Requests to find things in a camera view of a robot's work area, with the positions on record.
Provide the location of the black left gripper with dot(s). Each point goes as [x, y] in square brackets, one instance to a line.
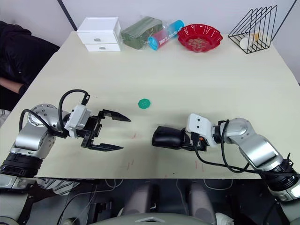
[92, 127]

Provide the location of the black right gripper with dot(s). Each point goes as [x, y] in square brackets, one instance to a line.
[199, 143]

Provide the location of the black computer mouse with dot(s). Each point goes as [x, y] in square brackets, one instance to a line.
[166, 137]

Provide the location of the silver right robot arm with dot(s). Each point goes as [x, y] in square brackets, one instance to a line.
[255, 145]

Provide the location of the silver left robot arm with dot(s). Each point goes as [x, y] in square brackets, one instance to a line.
[32, 138]

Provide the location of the person's bare hand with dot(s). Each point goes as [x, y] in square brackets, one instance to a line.
[9, 85]

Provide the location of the green round plastic cap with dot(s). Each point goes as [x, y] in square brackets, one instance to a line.
[144, 103]

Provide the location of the grey rounded robot leg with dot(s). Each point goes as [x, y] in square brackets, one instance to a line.
[140, 199]
[201, 201]

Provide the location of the black white patterned object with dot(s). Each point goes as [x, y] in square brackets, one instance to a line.
[58, 185]

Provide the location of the grey-green robot torso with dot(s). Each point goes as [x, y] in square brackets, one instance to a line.
[152, 220]

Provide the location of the white two-drawer box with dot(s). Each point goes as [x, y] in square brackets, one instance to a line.
[99, 32]

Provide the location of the green packet in clear bag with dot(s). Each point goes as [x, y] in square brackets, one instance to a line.
[140, 31]

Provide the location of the red scalloped plastic bowl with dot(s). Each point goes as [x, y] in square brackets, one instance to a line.
[199, 37]

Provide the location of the blue and pink cylinder can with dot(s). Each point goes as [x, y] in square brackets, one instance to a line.
[165, 35]

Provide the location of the white ball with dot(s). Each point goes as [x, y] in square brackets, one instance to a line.
[243, 43]

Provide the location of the person in black clothing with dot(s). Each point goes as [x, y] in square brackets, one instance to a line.
[21, 54]

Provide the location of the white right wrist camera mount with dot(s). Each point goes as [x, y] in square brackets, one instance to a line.
[199, 124]

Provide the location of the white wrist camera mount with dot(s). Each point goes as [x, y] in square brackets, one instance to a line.
[199, 124]
[78, 119]

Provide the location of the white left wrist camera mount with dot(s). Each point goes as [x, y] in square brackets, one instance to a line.
[78, 119]

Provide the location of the dark partition post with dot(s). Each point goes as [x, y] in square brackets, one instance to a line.
[68, 14]

